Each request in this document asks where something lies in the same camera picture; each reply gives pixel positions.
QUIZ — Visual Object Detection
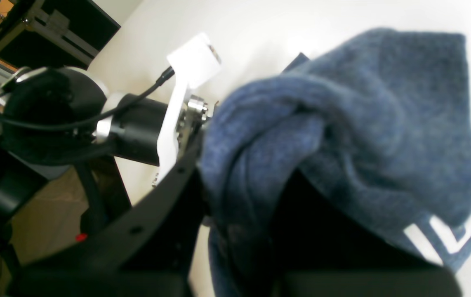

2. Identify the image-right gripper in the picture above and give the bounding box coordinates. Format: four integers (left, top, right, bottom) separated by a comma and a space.
7, 94, 209, 297

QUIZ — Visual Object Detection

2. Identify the dark blue T-shirt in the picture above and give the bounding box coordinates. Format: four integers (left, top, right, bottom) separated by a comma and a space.
199, 28, 471, 297

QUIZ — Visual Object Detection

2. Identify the image-left right gripper black finger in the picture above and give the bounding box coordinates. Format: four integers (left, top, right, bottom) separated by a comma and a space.
270, 171, 462, 297

